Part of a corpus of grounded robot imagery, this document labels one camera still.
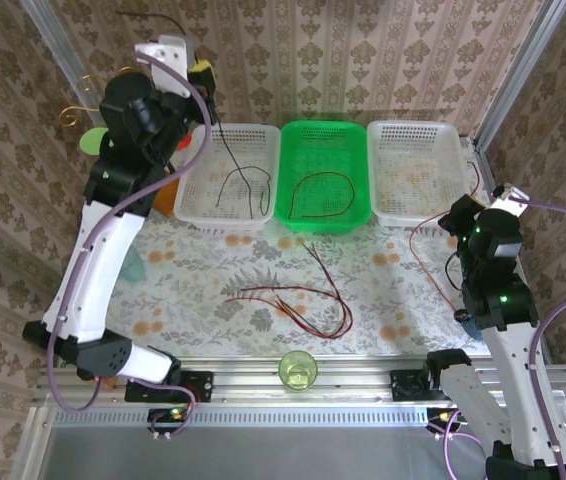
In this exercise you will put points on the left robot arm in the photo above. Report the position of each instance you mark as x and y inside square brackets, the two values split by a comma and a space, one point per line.
[93, 280]

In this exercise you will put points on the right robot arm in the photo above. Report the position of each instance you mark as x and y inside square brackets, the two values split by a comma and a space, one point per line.
[513, 370]

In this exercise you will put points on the green plastic wine glass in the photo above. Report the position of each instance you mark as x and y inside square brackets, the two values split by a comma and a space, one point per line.
[92, 141]

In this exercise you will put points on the red plastic wine glass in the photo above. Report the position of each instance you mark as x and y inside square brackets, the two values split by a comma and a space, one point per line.
[185, 142]

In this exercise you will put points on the dark blue glass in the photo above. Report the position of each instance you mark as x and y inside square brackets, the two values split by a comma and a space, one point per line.
[465, 320]

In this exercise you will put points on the brown wooden rack base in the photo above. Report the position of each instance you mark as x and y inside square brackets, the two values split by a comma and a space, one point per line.
[168, 200]

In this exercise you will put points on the white plastic mesh basket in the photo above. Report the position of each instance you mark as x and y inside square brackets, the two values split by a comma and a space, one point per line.
[188, 200]
[413, 135]

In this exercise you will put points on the green plastic mesh basket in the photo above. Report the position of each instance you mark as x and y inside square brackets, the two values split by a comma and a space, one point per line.
[323, 145]

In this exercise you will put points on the light blue plastic glass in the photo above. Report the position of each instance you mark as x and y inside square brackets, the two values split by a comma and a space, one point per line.
[134, 270]

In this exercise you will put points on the small black circuit board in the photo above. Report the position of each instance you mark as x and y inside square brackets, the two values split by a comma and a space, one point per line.
[168, 415]
[440, 415]

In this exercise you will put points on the floral tablecloth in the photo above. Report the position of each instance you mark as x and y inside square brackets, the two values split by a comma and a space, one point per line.
[188, 310]

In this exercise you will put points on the green transparent drinking cup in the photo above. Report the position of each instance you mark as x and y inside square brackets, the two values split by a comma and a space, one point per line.
[298, 372]

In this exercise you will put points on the small orange block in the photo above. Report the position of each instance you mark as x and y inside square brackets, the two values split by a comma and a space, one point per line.
[105, 382]

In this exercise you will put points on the grey metal panel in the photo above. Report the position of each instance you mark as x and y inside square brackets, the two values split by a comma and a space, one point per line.
[288, 450]

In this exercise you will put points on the aluminium frame post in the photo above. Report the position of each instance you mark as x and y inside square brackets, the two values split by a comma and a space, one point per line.
[523, 70]
[48, 30]

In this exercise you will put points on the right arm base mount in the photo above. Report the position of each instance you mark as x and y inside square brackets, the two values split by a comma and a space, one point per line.
[405, 385]

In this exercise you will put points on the aluminium frame rail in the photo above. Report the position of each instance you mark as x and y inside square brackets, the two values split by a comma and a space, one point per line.
[353, 380]

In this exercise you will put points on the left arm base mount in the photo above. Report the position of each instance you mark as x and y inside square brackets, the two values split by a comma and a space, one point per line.
[198, 387]

